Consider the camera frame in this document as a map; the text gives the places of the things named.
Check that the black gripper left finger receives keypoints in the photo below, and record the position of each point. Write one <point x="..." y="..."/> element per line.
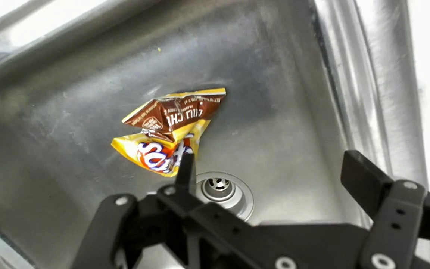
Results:
<point x="140" y="225"/>

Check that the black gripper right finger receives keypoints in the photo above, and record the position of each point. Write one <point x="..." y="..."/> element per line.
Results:
<point x="398" y="214"/>

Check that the yellow brown chips packet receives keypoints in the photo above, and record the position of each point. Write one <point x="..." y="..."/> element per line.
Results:
<point x="174" y="117"/>

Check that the round metal sink drain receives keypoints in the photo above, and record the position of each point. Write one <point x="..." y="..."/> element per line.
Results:
<point x="224" y="189"/>

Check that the stainless steel double sink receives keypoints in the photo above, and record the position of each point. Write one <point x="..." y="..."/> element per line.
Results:
<point x="74" y="99"/>

